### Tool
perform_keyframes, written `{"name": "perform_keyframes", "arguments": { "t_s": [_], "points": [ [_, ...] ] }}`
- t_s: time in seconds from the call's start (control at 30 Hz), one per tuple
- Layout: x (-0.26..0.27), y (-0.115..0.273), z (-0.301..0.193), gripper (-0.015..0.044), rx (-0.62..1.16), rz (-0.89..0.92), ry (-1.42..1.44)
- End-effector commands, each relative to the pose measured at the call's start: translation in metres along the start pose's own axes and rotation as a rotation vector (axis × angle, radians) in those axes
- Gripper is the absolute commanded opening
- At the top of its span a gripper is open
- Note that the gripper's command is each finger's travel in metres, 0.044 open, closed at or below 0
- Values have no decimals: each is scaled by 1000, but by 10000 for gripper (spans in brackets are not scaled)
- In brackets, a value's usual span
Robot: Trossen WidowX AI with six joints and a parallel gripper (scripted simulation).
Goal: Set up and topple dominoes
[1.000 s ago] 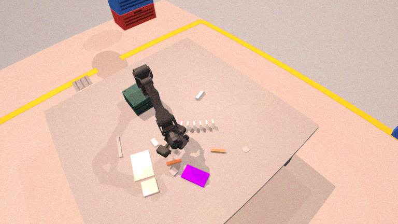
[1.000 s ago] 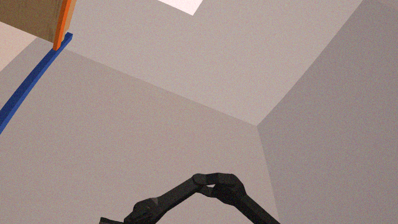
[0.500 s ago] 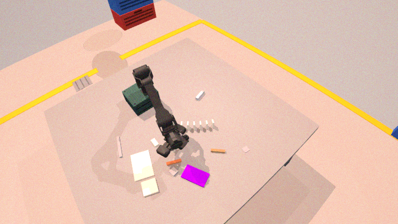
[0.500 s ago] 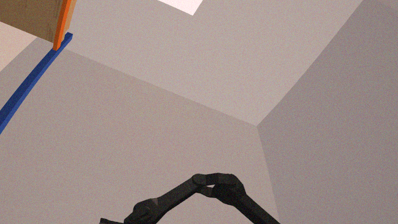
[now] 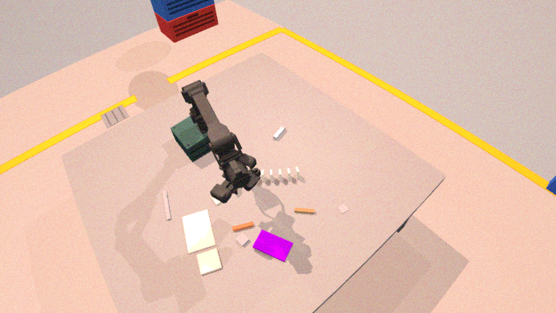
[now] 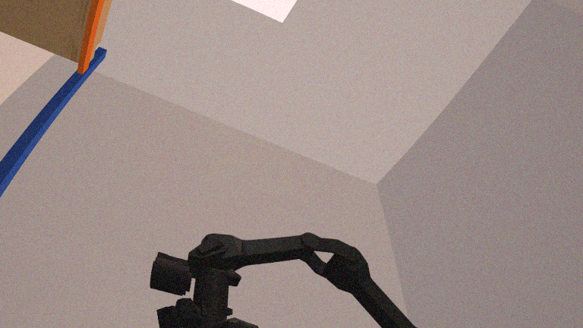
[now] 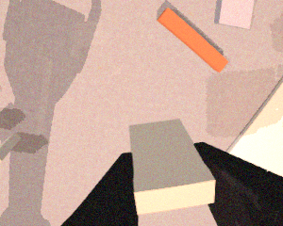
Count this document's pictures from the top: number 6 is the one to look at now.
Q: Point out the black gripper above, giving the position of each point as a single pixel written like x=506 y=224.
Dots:
x=218 y=311

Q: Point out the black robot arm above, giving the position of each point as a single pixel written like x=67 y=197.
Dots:
x=213 y=264

